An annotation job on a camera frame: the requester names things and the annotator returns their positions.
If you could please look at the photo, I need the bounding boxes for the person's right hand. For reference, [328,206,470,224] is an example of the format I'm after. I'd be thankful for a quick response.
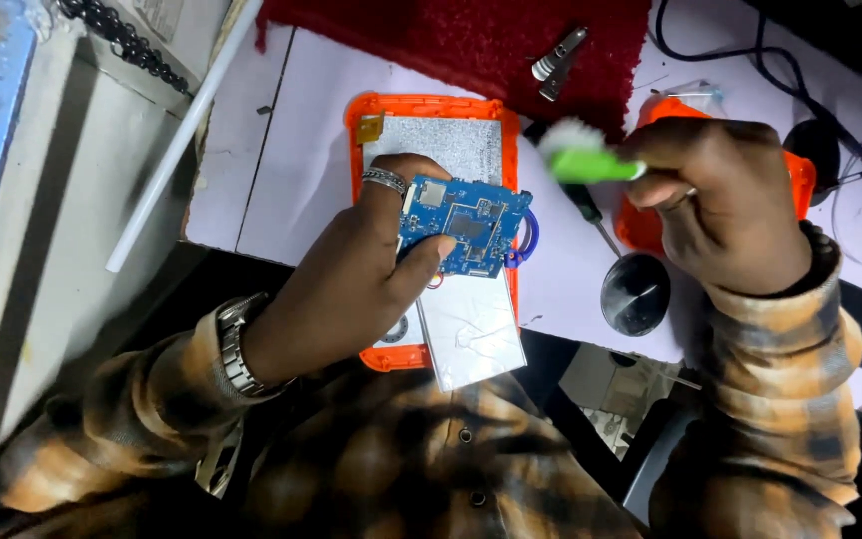
[617,117,814,297]

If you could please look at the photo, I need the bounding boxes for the person's left hand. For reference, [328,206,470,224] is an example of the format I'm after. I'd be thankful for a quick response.
[242,153,457,386]

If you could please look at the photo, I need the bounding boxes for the green toothbrush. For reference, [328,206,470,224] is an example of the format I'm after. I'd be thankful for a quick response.
[539,118,647,185]

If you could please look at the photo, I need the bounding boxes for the blue circuit board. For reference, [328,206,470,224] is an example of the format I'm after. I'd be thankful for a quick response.
[398,175,534,279]

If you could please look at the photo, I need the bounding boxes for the orange rubber cover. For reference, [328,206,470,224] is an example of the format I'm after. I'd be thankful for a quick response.
[614,96,818,256]

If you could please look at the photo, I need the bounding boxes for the clear plastic tool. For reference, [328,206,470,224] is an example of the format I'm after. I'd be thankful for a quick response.
[649,79,725,106]

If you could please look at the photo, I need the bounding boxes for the round black metal dish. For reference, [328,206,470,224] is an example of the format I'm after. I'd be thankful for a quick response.
[600,252,673,338]

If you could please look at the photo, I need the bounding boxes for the silver metal tool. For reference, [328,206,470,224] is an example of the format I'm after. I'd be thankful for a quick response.
[531,27,589,103]

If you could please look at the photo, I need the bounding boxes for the black round device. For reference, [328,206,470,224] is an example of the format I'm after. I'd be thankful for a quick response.
[783,118,844,208]

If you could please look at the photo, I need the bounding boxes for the red fuzzy cloth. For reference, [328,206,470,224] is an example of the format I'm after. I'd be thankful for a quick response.
[254,0,653,143]

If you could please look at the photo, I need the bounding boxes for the orange tablet case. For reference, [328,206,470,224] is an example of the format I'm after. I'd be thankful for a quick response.
[344,91,523,374]

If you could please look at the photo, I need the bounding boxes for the silver flat battery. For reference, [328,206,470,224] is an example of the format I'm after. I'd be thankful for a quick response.
[416,269,528,393]

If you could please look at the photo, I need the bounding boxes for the person's plaid shirt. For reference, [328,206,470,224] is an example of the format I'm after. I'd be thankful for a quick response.
[0,225,862,539]

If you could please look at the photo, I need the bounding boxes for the silver metal wristwatch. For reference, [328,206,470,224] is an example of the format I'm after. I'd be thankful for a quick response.
[215,292,297,399]

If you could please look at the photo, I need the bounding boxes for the white plastic tube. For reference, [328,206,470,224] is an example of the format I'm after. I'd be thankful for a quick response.
[105,0,264,273]

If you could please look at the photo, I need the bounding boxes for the blue wire loop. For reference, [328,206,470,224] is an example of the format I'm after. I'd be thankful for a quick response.
[504,208,541,270]

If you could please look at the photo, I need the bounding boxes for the black cable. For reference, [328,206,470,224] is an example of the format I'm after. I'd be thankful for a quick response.
[654,0,862,300]

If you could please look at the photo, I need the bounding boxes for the dark bead bracelet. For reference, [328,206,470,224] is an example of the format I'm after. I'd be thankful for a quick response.
[799,220,842,285]

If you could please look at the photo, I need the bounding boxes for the silver finger ring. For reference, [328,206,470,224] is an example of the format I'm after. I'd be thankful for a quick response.
[361,168,408,197]

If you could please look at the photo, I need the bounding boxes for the black bead string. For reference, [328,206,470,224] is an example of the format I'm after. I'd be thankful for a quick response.
[57,0,194,97]

